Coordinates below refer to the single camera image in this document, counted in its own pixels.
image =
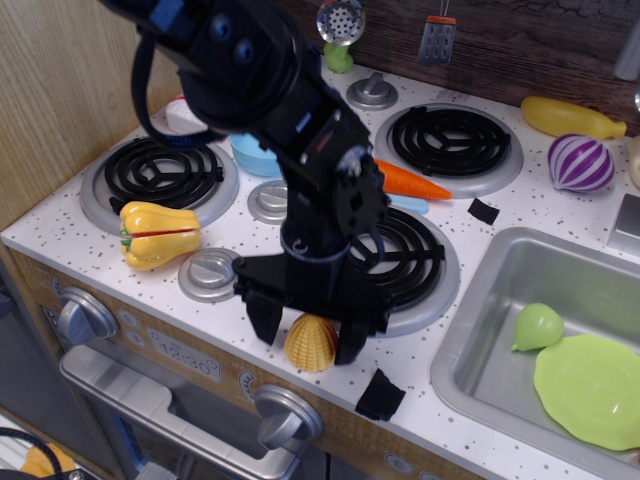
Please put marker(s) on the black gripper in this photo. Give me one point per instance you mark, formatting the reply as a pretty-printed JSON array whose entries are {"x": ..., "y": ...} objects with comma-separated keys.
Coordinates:
[{"x": 335, "y": 290}]

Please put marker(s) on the yellow toy corn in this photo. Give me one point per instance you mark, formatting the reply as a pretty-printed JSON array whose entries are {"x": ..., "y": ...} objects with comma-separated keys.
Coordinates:
[{"x": 311, "y": 344}]

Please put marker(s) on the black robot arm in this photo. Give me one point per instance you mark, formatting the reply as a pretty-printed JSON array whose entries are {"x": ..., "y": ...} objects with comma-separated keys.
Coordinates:
[{"x": 246, "y": 67}]

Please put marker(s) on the light blue toy bowl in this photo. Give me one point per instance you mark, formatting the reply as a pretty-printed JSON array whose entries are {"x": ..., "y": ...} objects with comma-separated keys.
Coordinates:
[{"x": 254, "y": 159}]

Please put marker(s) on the silver oven knob right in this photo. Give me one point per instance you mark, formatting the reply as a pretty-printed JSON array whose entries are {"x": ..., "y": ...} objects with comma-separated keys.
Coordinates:
[{"x": 284, "y": 416}]

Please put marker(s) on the silver oven knob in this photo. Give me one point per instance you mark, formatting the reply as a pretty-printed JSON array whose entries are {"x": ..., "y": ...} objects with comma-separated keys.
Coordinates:
[
  {"x": 284, "y": 416},
  {"x": 84, "y": 318}
]

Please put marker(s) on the black tape piece front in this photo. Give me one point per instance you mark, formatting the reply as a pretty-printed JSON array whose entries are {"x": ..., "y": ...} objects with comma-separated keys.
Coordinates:
[{"x": 381, "y": 398}]

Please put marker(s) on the black tape piece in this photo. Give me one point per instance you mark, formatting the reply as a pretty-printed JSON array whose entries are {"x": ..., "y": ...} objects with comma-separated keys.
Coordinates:
[
  {"x": 483, "y": 212},
  {"x": 381, "y": 398}
]

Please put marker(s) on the silver stove knob front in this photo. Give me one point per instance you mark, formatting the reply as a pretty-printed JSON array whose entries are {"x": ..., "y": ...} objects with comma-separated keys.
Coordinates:
[{"x": 207, "y": 276}]

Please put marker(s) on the silver stove knob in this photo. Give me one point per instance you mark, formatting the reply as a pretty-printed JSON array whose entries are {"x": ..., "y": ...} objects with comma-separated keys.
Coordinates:
[
  {"x": 267, "y": 202},
  {"x": 207, "y": 276},
  {"x": 372, "y": 94}
]

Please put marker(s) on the black burner front right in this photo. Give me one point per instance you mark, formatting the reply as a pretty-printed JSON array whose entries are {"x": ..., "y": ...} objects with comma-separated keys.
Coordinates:
[{"x": 411, "y": 260}]

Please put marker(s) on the black burner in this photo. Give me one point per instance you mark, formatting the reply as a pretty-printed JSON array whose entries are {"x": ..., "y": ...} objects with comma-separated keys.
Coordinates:
[
  {"x": 204, "y": 180},
  {"x": 466, "y": 151},
  {"x": 411, "y": 260}
]

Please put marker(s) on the silver stove knob middle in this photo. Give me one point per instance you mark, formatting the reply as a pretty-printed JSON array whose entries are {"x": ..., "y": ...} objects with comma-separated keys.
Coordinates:
[{"x": 267, "y": 202}]

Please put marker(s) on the light blue toy knife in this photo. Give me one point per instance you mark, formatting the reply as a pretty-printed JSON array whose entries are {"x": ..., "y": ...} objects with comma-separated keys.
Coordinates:
[{"x": 416, "y": 205}]

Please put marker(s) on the orange toy carrot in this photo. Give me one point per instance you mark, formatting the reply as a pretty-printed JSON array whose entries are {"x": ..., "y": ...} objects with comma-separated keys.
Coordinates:
[{"x": 401, "y": 182}]

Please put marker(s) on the yellow toy bell pepper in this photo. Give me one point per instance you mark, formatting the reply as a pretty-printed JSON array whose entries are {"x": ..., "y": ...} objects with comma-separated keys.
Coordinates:
[{"x": 152, "y": 235}]

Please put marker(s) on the silver sink basin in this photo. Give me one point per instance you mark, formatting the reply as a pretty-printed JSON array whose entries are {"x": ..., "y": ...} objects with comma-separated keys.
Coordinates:
[{"x": 476, "y": 372}]

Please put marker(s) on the black burner front left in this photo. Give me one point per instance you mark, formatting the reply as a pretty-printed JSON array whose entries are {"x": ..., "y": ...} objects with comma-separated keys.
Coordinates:
[{"x": 204, "y": 180}]

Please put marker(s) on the black tape piece back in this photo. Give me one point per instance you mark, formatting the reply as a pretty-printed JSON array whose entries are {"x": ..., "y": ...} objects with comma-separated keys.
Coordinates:
[{"x": 483, "y": 212}]

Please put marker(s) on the silver oven knob left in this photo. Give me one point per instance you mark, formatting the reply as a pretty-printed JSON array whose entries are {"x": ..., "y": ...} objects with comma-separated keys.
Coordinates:
[{"x": 84, "y": 318}]

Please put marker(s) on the green toy pear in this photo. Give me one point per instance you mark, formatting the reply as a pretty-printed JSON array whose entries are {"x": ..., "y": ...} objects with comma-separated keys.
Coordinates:
[{"x": 537, "y": 326}]

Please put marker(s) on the black burner back right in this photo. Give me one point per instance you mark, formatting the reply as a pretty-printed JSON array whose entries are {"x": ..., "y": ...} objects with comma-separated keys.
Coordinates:
[{"x": 466, "y": 151}]

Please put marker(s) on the silver stove knob back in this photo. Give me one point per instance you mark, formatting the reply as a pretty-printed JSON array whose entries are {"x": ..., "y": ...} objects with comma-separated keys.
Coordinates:
[{"x": 372, "y": 94}]

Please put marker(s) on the white red toy slice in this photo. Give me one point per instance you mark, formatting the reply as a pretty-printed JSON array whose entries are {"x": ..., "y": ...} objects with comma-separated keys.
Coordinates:
[{"x": 180, "y": 118}]

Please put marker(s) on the green toy vegetable back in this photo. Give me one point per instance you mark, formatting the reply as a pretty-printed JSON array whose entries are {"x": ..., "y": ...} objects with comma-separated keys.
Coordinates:
[{"x": 337, "y": 58}]

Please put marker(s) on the light green toy plate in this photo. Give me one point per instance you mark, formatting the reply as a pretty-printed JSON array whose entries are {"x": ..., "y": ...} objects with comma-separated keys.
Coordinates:
[{"x": 590, "y": 386}]

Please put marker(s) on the orange toy on floor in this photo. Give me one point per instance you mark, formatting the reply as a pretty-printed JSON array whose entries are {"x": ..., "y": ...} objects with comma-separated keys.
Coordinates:
[{"x": 39, "y": 466}]

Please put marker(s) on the silver slotted spoon hanging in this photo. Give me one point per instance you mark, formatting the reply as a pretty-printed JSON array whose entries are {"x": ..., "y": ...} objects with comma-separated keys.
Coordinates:
[{"x": 341, "y": 23}]

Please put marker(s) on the purple white toy onion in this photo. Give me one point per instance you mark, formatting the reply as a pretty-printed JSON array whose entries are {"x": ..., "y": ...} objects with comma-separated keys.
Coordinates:
[{"x": 579, "y": 163}]

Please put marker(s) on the yellow toy squash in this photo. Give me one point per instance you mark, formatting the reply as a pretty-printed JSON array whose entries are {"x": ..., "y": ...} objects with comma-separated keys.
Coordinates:
[{"x": 558, "y": 118}]

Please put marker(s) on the silver orange toy grater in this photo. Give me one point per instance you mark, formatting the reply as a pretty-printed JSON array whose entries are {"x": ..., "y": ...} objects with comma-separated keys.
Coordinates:
[{"x": 437, "y": 40}]

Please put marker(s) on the cream toy at edge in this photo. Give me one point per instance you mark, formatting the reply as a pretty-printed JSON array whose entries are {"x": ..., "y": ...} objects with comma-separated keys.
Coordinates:
[{"x": 633, "y": 148}]

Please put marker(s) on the silver faucet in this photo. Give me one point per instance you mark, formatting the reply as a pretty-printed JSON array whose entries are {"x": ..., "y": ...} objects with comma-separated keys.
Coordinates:
[{"x": 626, "y": 66}]

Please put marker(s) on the silver oven door handle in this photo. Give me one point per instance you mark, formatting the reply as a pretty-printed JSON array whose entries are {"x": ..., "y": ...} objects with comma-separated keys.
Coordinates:
[{"x": 158, "y": 441}]

